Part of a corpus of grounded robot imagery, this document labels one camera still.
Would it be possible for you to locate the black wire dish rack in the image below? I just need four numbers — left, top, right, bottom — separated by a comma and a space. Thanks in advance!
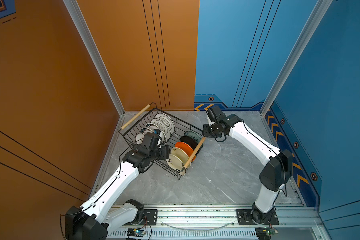
118, 106, 203, 179

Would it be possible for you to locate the cream plate with black flowers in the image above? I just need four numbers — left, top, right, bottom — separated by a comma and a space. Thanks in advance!
166, 154, 186, 176

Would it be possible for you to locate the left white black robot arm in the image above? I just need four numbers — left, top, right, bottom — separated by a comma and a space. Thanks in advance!
60, 133, 171, 240

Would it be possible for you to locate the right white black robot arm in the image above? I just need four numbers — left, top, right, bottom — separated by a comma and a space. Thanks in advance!
202, 106, 293, 225

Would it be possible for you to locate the orange plate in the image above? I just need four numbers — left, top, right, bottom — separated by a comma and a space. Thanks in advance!
175, 142, 194, 157

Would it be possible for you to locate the grey green plate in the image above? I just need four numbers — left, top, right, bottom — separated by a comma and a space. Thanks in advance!
184, 131, 202, 144

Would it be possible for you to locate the white patterned plate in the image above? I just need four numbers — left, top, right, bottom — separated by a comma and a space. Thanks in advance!
135, 133, 145, 144
155, 113, 176, 134
146, 123, 167, 144
140, 127, 154, 134
151, 118, 171, 139

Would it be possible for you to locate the left circuit board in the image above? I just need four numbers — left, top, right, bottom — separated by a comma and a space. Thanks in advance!
126, 229, 147, 240

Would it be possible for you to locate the circuit board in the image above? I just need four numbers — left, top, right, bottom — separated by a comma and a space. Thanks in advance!
255, 228, 279, 240
126, 229, 147, 240

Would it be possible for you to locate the right circuit board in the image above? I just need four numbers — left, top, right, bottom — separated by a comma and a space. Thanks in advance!
255, 228, 279, 240

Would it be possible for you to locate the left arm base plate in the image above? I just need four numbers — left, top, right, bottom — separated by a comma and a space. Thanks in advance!
125, 209, 158, 226

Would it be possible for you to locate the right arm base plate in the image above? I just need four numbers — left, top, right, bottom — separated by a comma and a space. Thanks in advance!
236, 208, 280, 226

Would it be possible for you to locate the aluminium mounting rail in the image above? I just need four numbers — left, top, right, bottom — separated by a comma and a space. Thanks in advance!
66, 203, 332, 240

